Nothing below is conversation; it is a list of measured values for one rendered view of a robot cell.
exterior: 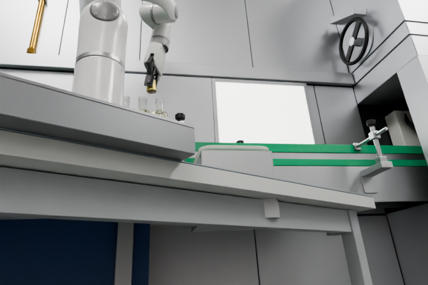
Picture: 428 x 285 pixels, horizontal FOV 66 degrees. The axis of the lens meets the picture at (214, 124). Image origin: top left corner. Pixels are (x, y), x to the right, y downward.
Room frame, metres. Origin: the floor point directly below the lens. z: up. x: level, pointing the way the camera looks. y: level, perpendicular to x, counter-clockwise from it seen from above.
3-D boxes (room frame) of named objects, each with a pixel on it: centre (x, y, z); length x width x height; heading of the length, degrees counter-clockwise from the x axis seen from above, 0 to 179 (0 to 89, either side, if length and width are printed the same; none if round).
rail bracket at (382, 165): (1.04, -0.52, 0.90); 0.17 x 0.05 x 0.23; 12
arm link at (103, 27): (0.57, 0.23, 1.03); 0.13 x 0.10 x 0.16; 19
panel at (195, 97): (1.20, 0.02, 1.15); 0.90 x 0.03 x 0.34; 102
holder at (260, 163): (0.87, -0.02, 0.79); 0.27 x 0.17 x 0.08; 12
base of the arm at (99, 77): (0.54, 0.21, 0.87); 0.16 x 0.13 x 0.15; 37
